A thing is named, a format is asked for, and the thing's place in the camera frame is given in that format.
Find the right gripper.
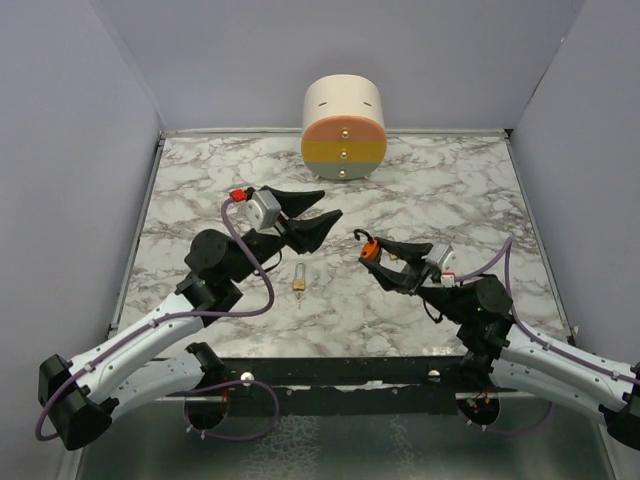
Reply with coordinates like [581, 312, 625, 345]
[362, 237, 469, 324]

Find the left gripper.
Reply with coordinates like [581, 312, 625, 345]
[229, 188, 342, 285]

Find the orange black padlock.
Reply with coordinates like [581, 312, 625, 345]
[353, 229, 380, 261]

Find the long-shackle brass padlock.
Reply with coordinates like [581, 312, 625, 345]
[292, 262, 306, 308]

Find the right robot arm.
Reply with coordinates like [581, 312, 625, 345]
[354, 229, 639, 449]

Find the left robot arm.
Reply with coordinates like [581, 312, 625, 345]
[35, 186, 343, 451]

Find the round three-drawer storage box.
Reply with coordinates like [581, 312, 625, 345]
[301, 74, 387, 181]

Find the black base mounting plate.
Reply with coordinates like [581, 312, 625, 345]
[221, 356, 482, 416]

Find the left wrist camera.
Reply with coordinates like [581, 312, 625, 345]
[243, 189, 281, 231]

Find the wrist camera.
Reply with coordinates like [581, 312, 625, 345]
[424, 244, 455, 284]
[243, 189, 281, 231]

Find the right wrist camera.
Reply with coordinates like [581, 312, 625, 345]
[424, 244, 455, 284]

